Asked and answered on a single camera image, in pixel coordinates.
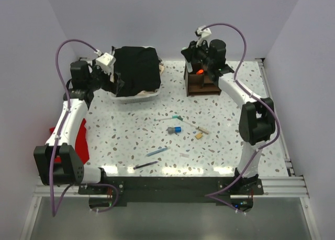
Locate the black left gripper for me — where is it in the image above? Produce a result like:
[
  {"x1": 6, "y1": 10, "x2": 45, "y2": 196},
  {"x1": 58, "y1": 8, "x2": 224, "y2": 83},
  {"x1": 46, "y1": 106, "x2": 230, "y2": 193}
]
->
[{"x1": 87, "y1": 60, "x2": 124, "y2": 95}]

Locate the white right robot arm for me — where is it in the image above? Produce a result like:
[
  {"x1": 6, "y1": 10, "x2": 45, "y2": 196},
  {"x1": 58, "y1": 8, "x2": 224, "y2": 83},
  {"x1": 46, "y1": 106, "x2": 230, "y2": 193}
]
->
[{"x1": 181, "y1": 39, "x2": 275, "y2": 194}]

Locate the light green highlighter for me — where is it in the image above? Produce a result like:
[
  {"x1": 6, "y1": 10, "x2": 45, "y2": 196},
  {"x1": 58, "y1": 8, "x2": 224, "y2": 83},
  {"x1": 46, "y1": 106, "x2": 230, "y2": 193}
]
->
[{"x1": 185, "y1": 58, "x2": 193, "y2": 73}]

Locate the red cloth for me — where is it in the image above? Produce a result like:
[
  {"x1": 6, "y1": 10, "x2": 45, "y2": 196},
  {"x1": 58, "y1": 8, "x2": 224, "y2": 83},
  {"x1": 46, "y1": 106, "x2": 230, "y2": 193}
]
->
[{"x1": 49, "y1": 118, "x2": 91, "y2": 165}]

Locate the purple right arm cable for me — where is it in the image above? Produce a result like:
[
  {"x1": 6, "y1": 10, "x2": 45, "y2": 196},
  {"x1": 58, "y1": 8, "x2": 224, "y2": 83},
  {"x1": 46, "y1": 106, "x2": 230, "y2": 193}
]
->
[{"x1": 205, "y1": 23, "x2": 281, "y2": 212}]

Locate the blue pen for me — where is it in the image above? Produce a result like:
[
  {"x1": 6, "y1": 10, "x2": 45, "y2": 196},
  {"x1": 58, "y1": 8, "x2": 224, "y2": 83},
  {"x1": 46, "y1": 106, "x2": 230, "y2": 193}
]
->
[{"x1": 146, "y1": 147, "x2": 170, "y2": 157}]

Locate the beige long eraser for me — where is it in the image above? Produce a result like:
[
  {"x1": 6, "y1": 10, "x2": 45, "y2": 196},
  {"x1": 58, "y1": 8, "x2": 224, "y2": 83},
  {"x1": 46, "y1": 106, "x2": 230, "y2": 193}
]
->
[{"x1": 197, "y1": 127, "x2": 209, "y2": 135}]

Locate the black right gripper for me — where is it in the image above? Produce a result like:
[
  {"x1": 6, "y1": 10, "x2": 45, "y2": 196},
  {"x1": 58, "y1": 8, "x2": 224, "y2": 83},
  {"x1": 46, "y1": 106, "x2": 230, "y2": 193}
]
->
[{"x1": 182, "y1": 38, "x2": 214, "y2": 69}]

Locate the brown wooden desk organizer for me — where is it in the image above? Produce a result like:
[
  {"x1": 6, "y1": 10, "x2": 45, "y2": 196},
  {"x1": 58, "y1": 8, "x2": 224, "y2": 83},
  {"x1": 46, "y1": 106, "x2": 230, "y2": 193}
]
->
[{"x1": 184, "y1": 63, "x2": 221, "y2": 96}]

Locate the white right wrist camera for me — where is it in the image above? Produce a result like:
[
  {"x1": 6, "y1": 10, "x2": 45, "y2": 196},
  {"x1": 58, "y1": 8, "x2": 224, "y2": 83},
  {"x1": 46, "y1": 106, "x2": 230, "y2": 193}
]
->
[{"x1": 195, "y1": 26, "x2": 211, "y2": 47}]

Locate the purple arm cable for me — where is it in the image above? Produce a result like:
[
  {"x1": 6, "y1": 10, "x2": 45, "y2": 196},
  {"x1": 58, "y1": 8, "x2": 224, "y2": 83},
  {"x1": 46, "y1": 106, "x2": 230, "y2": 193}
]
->
[
  {"x1": 205, "y1": 23, "x2": 281, "y2": 212},
  {"x1": 48, "y1": 39, "x2": 120, "y2": 217}
]

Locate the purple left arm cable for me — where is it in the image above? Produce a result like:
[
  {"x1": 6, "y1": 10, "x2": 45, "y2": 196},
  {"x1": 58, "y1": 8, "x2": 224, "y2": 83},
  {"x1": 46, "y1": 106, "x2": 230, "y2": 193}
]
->
[{"x1": 48, "y1": 39, "x2": 120, "y2": 217}]

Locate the black cloth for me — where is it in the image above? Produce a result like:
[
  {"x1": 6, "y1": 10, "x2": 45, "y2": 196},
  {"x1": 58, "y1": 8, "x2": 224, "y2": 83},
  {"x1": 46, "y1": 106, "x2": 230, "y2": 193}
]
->
[{"x1": 114, "y1": 46, "x2": 160, "y2": 97}]

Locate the orange black highlighter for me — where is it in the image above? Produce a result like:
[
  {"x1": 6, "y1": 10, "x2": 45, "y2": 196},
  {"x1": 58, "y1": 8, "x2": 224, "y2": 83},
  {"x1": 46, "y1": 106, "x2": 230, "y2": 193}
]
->
[{"x1": 196, "y1": 69, "x2": 204, "y2": 75}]

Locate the white plastic basket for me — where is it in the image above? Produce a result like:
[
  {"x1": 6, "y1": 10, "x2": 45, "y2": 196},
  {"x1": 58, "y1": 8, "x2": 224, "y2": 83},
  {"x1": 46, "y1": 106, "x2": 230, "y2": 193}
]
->
[{"x1": 111, "y1": 50, "x2": 162, "y2": 104}]

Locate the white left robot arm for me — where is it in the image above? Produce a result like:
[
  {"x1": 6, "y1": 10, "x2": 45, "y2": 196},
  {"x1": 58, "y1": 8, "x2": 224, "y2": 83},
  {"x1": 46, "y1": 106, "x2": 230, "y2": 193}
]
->
[{"x1": 33, "y1": 58, "x2": 116, "y2": 194}]

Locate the thin white green pen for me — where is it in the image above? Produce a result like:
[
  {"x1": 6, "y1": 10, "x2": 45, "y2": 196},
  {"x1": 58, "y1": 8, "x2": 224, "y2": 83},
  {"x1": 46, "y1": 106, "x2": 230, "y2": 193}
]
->
[{"x1": 154, "y1": 115, "x2": 178, "y2": 121}]

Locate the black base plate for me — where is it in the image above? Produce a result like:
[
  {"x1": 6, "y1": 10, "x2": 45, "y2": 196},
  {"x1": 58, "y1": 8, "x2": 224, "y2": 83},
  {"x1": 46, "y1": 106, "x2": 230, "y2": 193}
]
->
[{"x1": 79, "y1": 177, "x2": 264, "y2": 211}]

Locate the white marker green cap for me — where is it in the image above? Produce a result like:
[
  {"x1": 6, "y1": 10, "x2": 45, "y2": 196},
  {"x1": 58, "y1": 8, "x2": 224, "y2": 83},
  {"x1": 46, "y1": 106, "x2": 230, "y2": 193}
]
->
[{"x1": 177, "y1": 116, "x2": 200, "y2": 130}]

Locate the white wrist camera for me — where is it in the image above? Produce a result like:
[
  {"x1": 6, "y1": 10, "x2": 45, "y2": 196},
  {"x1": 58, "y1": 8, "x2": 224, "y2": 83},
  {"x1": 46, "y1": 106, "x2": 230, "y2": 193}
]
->
[
  {"x1": 95, "y1": 50, "x2": 116, "y2": 75},
  {"x1": 195, "y1": 26, "x2": 211, "y2": 47}
]

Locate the yellow square eraser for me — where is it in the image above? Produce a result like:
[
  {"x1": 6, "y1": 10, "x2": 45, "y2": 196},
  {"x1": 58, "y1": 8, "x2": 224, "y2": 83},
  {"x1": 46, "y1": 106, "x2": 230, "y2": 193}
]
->
[{"x1": 195, "y1": 133, "x2": 203, "y2": 139}]

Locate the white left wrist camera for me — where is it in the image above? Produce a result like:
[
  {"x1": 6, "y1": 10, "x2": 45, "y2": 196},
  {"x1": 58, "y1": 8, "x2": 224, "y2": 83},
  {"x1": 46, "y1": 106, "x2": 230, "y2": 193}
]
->
[{"x1": 95, "y1": 50, "x2": 116, "y2": 75}]

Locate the dark purple pen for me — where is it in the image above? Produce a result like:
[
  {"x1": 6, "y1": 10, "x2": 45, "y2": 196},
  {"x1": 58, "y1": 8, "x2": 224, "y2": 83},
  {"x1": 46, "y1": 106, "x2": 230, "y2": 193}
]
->
[{"x1": 133, "y1": 161, "x2": 158, "y2": 170}]

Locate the aluminium front rail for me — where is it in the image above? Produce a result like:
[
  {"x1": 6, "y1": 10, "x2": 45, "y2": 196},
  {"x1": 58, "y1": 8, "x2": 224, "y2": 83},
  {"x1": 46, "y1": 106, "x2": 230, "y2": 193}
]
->
[{"x1": 33, "y1": 177, "x2": 309, "y2": 198}]

